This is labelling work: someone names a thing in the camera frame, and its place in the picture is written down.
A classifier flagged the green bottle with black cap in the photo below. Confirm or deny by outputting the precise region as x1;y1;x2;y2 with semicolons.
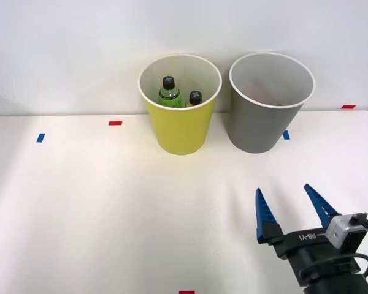
158;75;183;108

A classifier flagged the yellow-green plastic bin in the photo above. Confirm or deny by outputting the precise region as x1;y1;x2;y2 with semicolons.
137;53;223;156

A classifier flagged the yellow bottle with black cap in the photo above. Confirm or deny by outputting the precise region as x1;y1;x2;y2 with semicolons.
185;90;204;108

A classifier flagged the grey plastic bin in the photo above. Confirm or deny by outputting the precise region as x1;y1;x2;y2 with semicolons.
228;52;316;154

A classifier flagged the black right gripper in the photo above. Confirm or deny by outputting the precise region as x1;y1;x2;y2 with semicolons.
255;183;361;284

